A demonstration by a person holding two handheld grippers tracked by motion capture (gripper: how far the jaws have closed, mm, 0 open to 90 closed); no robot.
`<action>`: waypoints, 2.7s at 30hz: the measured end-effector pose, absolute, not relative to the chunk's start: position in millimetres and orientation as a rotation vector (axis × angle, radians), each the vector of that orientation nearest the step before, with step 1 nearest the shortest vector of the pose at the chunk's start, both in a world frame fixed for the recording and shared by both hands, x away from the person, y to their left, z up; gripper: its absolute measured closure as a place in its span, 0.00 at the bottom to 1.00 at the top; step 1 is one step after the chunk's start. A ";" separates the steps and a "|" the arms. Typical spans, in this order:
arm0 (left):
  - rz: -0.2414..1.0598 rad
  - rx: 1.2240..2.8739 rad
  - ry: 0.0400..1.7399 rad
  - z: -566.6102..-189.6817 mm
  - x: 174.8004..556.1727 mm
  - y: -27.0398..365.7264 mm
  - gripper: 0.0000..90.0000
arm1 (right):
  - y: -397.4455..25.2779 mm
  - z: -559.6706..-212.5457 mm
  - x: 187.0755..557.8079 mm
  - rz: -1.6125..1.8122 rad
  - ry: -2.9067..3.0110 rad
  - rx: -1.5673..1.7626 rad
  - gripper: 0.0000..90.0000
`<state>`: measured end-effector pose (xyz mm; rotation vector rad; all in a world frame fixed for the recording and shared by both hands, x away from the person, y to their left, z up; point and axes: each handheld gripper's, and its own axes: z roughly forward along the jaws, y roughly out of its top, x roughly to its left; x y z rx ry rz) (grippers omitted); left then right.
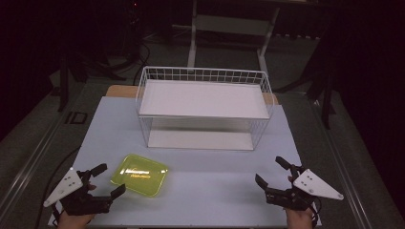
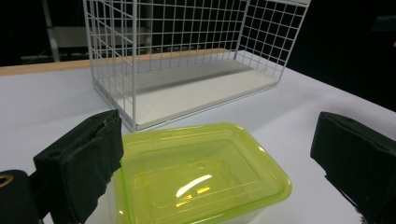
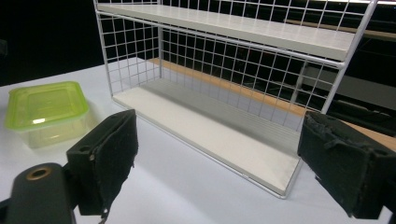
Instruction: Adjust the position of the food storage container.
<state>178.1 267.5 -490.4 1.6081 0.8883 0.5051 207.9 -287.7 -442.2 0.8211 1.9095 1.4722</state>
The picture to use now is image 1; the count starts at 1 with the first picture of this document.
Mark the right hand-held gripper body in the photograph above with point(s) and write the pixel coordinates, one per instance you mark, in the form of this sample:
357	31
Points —
313	187

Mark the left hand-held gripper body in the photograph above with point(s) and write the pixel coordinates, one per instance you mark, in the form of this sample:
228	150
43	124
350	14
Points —
68	186

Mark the yellow translucent plastic tray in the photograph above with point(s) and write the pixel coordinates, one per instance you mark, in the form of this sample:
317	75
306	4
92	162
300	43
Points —
140	175

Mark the person's right hand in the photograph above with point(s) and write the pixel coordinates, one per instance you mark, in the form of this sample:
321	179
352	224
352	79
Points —
298	219

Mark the person's left hand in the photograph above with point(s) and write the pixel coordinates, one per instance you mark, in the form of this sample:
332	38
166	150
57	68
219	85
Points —
74	222

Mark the pale blue table mat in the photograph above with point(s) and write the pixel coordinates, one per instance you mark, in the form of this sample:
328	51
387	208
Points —
207	191

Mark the black stand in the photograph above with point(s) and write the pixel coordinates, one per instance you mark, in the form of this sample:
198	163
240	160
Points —
326	95

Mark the metal floor rail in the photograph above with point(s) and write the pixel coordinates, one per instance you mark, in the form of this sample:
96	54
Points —
38	152
337	165

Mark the black floor bracket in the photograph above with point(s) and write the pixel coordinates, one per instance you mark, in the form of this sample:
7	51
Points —
76	117

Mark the white metal stand frame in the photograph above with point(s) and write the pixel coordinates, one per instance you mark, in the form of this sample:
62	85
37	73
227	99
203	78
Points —
192	47

